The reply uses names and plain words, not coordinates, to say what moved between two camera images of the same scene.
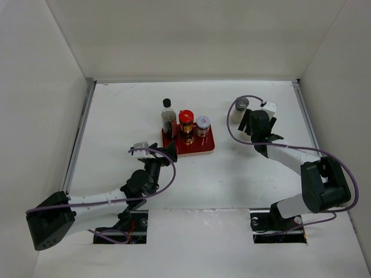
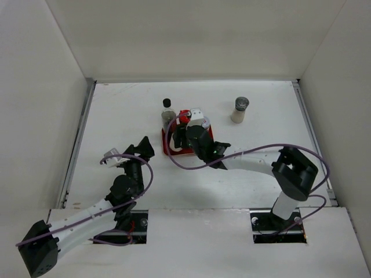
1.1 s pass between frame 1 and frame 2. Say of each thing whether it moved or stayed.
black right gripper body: moved
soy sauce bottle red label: stayed
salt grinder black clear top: stayed
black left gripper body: moved
